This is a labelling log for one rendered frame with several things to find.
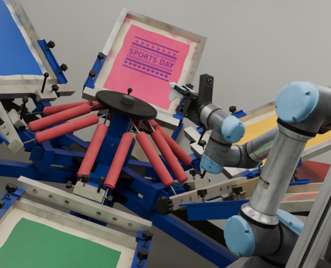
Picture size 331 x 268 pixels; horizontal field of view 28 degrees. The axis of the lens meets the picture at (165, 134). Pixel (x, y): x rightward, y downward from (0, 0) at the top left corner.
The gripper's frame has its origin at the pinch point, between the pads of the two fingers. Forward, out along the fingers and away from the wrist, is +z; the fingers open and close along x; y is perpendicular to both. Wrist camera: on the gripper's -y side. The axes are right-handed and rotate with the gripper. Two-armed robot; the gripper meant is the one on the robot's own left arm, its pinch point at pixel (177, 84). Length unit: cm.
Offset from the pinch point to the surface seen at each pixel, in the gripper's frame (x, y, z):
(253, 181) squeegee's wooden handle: 67, 29, 6
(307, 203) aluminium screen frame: 52, 20, -33
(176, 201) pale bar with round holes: 36, 47, 12
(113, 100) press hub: 35, 31, 79
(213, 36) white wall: 198, -8, 219
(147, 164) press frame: 67, 57, 74
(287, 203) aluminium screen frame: 51, 24, -27
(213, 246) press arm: 72, 66, 13
